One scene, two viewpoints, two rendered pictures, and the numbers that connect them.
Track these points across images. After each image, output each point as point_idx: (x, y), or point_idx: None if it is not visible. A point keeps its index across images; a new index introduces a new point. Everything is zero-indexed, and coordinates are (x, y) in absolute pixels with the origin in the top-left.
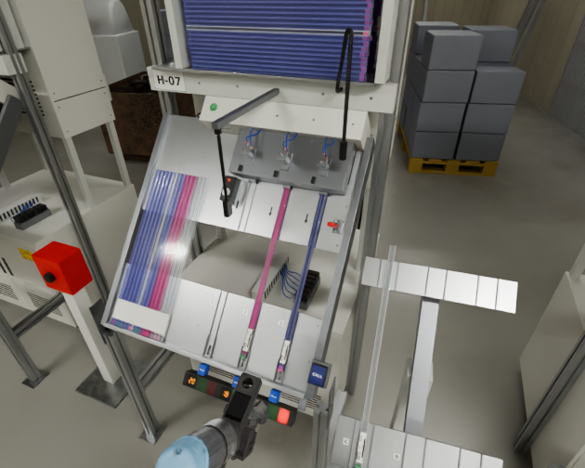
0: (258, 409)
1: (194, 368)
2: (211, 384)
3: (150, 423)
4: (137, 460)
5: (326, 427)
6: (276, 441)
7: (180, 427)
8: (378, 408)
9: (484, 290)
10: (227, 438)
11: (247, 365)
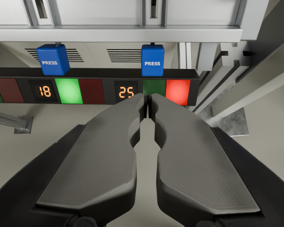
0: (194, 164)
1: (28, 64)
2: (4, 84)
3: (14, 123)
4: (22, 148)
5: (237, 81)
6: None
7: (45, 114)
8: (197, 44)
9: None
10: None
11: (55, 8)
